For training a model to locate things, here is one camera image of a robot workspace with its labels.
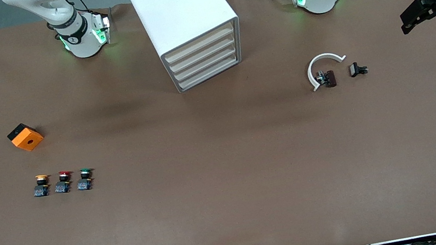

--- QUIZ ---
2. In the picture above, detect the white curved plastic ring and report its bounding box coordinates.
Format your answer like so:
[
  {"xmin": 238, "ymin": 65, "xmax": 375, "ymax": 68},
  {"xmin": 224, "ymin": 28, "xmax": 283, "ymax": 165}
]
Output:
[{"xmin": 304, "ymin": 50, "xmax": 352, "ymax": 93}]

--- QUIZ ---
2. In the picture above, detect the small black electrical component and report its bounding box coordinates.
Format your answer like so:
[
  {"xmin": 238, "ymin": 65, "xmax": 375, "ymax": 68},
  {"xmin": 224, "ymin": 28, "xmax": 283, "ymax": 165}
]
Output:
[{"xmin": 348, "ymin": 60, "xmax": 370, "ymax": 78}]

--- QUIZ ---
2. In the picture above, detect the orange box with hole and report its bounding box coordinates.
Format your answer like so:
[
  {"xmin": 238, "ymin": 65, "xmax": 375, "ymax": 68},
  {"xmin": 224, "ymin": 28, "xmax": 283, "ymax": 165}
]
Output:
[{"xmin": 5, "ymin": 120, "xmax": 46, "ymax": 155}]

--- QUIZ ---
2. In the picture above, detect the yellow push button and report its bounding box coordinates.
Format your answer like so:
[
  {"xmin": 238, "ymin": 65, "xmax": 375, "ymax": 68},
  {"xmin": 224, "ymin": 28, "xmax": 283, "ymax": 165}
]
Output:
[{"xmin": 30, "ymin": 173, "xmax": 53, "ymax": 199}]

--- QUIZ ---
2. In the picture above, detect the white plastic drawer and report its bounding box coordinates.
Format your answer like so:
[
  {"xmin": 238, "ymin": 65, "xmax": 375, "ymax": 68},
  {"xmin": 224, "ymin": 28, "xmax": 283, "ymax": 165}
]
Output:
[
  {"xmin": 162, "ymin": 31, "xmax": 242, "ymax": 75},
  {"xmin": 166, "ymin": 42, "xmax": 244, "ymax": 84},
  {"xmin": 159, "ymin": 21, "xmax": 240, "ymax": 66},
  {"xmin": 170, "ymin": 52, "xmax": 247, "ymax": 94}
]

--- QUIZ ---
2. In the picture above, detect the brown table mat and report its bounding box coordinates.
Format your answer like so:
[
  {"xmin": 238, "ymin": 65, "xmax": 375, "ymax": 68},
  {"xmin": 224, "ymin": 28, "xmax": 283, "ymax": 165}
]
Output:
[{"xmin": 0, "ymin": 0, "xmax": 436, "ymax": 245}]

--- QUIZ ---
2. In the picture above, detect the small brown electrical component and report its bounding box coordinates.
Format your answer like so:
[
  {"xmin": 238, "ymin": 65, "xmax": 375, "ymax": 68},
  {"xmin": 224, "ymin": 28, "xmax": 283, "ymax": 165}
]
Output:
[{"xmin": 315, "ymin": 69, "xmax": 337, "ymax": 90}]

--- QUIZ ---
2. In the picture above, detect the green push button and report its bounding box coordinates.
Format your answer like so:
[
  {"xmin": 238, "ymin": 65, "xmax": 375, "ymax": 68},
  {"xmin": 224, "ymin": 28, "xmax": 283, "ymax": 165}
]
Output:
[{"xmin": 74, "ymin": 166, "xmax": 98, "ymax": 192}]

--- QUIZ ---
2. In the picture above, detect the white drawer cabinet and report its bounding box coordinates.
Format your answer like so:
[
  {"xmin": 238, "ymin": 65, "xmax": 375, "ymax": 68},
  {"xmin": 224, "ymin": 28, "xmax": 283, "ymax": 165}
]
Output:
[{"xmin": 126, "ymin": 0, "xmax": 250, "ymax": 100}]

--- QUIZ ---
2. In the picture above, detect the red push button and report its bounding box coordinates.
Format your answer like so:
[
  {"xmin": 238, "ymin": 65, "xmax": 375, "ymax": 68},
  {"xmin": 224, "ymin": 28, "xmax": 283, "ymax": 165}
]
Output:
[{"xmin": 52, "ymin": 169, "xmax": 77, "ymax": 195}]

